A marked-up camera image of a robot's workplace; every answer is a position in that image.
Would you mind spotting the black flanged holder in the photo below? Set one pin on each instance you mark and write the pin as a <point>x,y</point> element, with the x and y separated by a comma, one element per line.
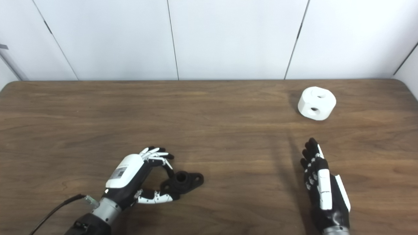
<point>187,184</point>

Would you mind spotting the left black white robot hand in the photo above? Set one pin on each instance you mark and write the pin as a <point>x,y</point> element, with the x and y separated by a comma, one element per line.
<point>127,176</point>

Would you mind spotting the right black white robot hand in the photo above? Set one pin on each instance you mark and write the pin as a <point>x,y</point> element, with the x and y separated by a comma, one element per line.
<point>326,202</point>

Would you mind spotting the round white piece with holes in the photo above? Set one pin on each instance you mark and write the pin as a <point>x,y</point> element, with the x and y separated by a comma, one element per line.
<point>321,106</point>

